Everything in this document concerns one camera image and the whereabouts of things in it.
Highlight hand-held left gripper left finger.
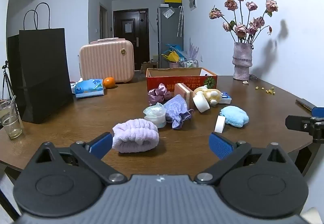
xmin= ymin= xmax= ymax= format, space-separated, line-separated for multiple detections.
xmin=27 ymin=132 xmax=128 ymax=185

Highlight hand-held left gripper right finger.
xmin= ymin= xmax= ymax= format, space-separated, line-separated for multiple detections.
xmin=194 ymin=132 xmax=299 ymax=185

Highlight light blue plush mitt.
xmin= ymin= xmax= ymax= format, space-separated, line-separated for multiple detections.
xmin=220 ymin=105 xmax=250 ymax=128

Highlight lavender towel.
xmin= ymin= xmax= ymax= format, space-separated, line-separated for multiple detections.
xmin=112 ymin=119 xmax=160 ymax=153

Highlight yellow and white plush toy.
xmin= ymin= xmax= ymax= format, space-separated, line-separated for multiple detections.
xmin=193 ymin=86 xmax=223 ymax=107

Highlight purple knit pouch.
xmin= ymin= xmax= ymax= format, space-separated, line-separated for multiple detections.
xmin=163 ymin=94 xmax=195 ymax=129

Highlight pink and cream sponge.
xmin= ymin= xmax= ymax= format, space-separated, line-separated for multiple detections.
xmin=174 ymin=83 xmax=194 ymax=108

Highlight red cardboard box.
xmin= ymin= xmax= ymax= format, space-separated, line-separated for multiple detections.
xmin=146 ymin=67 xmax=217 ymax=93

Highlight dark flat device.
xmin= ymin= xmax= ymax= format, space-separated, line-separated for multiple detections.
xmin=296 ymin=99 xmax=318 ymax=111

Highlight white foam block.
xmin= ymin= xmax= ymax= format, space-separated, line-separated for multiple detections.
xmin=193 ymin=93 xmax=210 ymax=113
xmin=215 ymin=116 xmax=226 ymax=134

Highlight scattered yellow crumbs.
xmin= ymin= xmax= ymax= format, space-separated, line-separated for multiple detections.
xmin=255 ymin=86 xmax=276 ymax=95

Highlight small blue box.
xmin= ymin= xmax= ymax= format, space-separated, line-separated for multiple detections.
xmin=220 ymin=92 xmax=233 ymax=105

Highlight blue tissue pack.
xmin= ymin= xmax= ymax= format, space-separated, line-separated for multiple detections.
xmin=73 ymin=78 xmax=105 ymax=99

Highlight clear plastic shower cap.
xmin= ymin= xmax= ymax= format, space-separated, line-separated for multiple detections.
xmin=143 ymin=102 xmax=167 ymax=128

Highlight orange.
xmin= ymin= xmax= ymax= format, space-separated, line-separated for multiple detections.
xmin=103 ymin=77 xmax=116 ymax=89

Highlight pink satin bow pouch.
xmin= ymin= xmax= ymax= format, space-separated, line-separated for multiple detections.
xmin=147 ymin=83 xmax=173 ymax=106

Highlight pink ribbed suitcase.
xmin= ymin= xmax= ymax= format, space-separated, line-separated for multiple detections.
xmin=79 ymin=38 xmax=134 ymax=84

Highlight pink ceramic vase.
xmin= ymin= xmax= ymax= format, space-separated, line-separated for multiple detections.
xmin=232 ymin=42 xmax=254 ymax=80

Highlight cart with bottles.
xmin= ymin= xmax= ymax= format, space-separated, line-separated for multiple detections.
xmin=178 ymin=58 xmax=198 ymax=68

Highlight clear plastic cup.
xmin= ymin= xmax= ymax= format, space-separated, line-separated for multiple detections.
xmin=0 ymin=99 xmax=23 ymax=140

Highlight black paper bag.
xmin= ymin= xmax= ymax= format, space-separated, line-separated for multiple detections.
xmin=7 ymin=2 xmax=74 ymax=124

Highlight clear drinking straw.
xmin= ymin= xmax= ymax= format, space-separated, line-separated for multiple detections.
xmin=7 ymin=95 xmax=16 ymax=123

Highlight yellow bag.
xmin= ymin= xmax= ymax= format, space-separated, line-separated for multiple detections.
xmin=162 ymin=51 xmax=179 ymax=62

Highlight dark brown door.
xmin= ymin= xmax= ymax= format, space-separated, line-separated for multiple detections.
xmin=113 ymin=9 xmax=150 ymax=70

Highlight dried pink roses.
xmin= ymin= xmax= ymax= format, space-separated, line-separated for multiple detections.
xmin=209 ymin=0 xmax=279 ymax=44

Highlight black tripod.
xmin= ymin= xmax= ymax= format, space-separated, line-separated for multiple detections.
xmin=1 ymin=60 xmax=14 ymax=99

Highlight grey refrigerator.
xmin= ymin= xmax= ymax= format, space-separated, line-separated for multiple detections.
xmin=157 ymin=6 xmax=184 ymax=69

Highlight folded white umbrella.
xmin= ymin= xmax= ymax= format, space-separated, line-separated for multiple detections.
xmin=177 ymin=6 xmax=184 ymax=37

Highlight purple wall sticker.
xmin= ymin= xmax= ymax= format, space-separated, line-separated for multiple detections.
xmin=189 ymin=38 xmax=199 ymax=59

